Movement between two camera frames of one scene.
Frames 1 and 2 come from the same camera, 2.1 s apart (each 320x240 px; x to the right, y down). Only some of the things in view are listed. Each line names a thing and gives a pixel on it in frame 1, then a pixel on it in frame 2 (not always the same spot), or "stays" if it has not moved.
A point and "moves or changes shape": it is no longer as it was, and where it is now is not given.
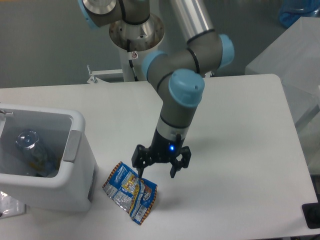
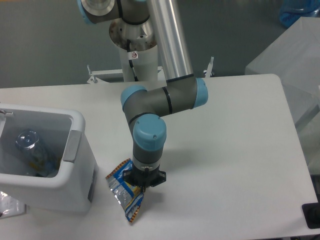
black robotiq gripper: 163,150 → 144,179
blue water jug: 290,10 stays
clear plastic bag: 10,206 stays
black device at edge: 311,213 stays
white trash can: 63,131 stays
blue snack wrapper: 135,195 moves or changes shape
